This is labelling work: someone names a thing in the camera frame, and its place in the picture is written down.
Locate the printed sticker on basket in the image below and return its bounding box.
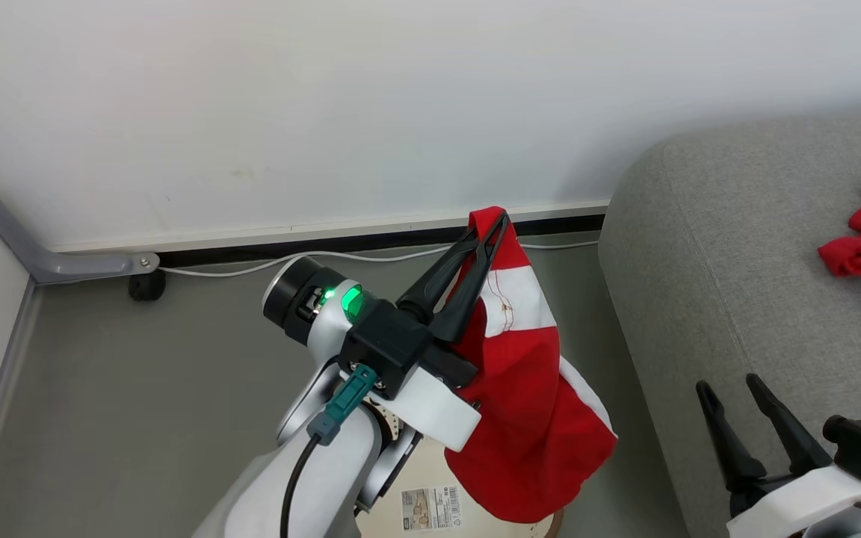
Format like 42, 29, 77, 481
401, 486, 463, 531

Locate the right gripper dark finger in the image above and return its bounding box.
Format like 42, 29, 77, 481
696, 380, 768, 494
746, 374, 833, 475

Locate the grey fabric sofa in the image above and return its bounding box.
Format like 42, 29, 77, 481
599, 105, 861, 538

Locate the left arm teal plug cable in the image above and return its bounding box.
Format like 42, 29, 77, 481
280, 365, 377, 538

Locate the thin white floor cable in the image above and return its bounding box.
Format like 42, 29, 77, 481
160, 239, 600, 279

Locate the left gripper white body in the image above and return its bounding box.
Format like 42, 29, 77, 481
378, 345, 482, 453

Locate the cream perforated laundry basket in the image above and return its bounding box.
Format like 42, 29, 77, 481
356, 400, 566, 538

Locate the grey skirting trim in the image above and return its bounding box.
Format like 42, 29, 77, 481
0, 278, 39, 538

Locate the white baseboard strip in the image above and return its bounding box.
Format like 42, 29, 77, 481
49, 200, 611, 253

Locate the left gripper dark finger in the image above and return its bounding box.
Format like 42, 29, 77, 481
430, 215, 511, 343
398, 211, 506, 324

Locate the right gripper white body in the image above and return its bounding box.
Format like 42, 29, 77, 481
726, 465, 861, 538

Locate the small black caster wheel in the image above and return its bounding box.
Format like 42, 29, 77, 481
129, 269, 167, 302

